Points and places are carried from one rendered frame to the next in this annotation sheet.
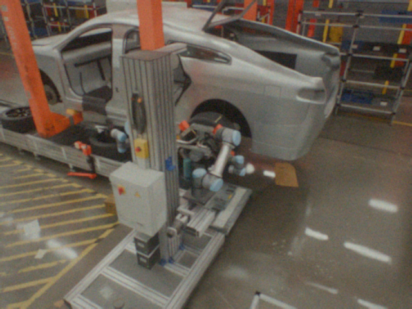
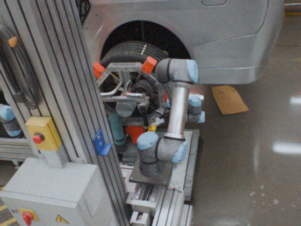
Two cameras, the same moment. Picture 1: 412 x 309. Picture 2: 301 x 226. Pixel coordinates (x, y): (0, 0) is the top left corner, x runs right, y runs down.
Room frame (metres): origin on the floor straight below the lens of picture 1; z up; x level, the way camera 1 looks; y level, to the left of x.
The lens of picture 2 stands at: (0.98, 0.18, 2.07)
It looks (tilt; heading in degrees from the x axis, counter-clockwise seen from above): 37 degrees down; 352
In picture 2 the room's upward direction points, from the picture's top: 9 degrees counter-clockwise
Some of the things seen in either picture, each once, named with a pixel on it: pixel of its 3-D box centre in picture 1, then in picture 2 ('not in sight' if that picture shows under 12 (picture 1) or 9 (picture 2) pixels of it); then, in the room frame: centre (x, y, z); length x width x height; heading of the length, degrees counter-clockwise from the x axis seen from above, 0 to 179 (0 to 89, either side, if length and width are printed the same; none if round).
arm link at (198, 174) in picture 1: (199, 177); (149, 146); (2.16, 0.05, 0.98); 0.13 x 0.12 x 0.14; 54
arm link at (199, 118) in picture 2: (239, 170); (195, 116); (2.46, -0.33, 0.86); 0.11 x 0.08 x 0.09; 64
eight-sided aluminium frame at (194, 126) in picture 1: (201, 149); (130, 96); (2.90, 0.04, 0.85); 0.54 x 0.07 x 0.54; 64
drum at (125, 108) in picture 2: (199, 151); (127, 101); (2.83, 0.07, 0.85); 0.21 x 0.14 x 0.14; 154
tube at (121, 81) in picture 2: (188, 136); (107, 84); (2.83, 0.18, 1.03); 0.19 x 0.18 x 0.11; 154
